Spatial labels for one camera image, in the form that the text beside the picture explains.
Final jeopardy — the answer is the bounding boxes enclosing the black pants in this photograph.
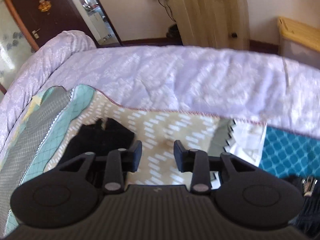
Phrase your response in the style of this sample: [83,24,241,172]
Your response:
[58,116,136,185]

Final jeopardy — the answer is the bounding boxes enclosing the lilac rolled duvet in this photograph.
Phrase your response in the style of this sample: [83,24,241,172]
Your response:
[1,30,319,151]

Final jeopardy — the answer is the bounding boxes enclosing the wooden dresser with grey drawer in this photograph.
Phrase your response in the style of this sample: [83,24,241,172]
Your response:
[168,0,249,50]

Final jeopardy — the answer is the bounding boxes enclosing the frosted floral wardrobe doors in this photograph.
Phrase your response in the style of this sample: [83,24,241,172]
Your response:
[0,0,39,96]

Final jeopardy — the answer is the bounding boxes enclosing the dark wooden door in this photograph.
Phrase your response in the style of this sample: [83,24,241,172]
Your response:
[11,0,94,47]

